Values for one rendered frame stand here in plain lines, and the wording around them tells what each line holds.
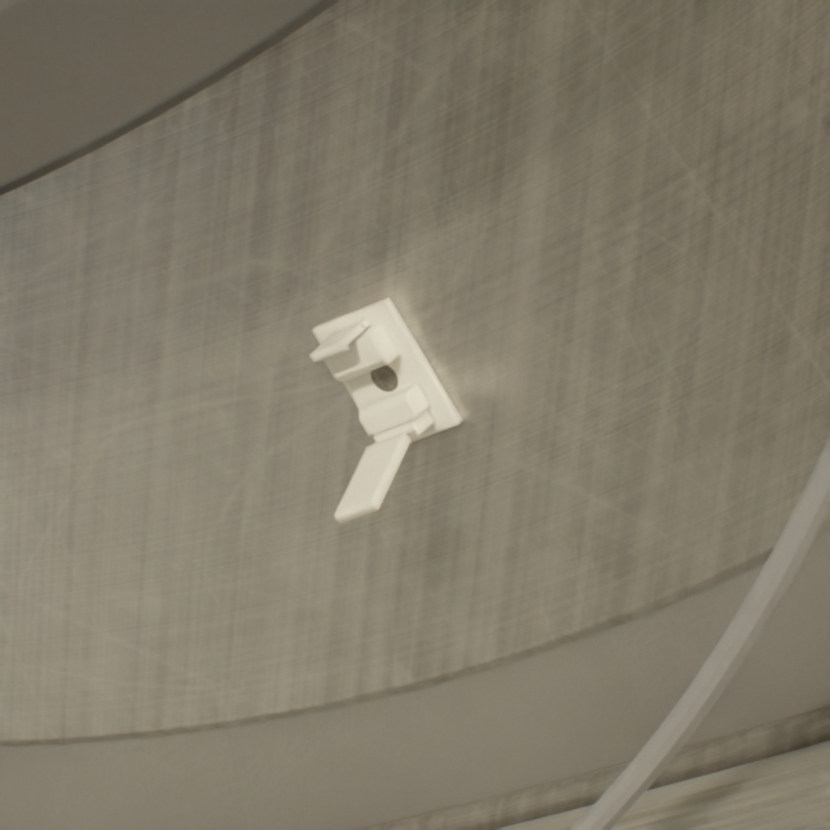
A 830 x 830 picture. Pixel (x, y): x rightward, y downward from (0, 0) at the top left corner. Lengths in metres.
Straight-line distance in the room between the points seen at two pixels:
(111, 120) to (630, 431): 0.10
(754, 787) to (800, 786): 0.01
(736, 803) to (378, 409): 0.08
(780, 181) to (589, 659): 0.10
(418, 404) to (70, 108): 0.08
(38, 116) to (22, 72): 0.01
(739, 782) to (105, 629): 0.12
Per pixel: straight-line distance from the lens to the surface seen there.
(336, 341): 0.96
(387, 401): 0.96
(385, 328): 0.96
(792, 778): 0.95
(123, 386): 1.00
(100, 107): 0.91
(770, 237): 0.92
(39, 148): 0.92
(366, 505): 0.95
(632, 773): 0.95
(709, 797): 0.96
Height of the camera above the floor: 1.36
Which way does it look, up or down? 35 degrees down
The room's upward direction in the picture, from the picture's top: 6 degrees clockwise
